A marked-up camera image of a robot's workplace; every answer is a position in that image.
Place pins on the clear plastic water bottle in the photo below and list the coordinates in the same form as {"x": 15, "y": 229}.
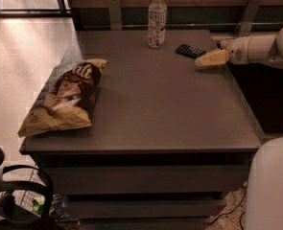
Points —
{"x": 157, "y": 15}

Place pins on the metal bracket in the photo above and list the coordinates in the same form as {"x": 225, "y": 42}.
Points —
{"x": 115, "y": 16}
{"x": 244, "y": 26}

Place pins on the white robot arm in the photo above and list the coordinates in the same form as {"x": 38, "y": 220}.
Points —
{"x": 264, "y": 49}

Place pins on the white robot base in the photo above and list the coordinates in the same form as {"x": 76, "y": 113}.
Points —
{"x": 264, "y": 210}

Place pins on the left metal bracket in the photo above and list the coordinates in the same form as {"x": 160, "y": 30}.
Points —
{"x": 115, "y": 16}

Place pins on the dark blue rxbar wrapper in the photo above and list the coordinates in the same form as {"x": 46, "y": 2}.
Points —
{"x": 190, "y": 51}

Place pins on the metal rail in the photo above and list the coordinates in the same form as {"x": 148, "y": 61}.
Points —
{"x": 211, "y": 26}

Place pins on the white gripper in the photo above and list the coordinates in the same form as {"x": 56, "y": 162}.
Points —
{"x": 239, "y": 53}

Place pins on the brown yellow chip bag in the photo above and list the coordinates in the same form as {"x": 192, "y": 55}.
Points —
{"x": 67, "y": 99}

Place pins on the wire mesh basket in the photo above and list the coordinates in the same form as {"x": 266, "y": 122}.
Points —
{"x": 30, "y": 195}

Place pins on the right metal bracket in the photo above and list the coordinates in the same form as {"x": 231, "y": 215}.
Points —
{"x": 244, "y": 26}

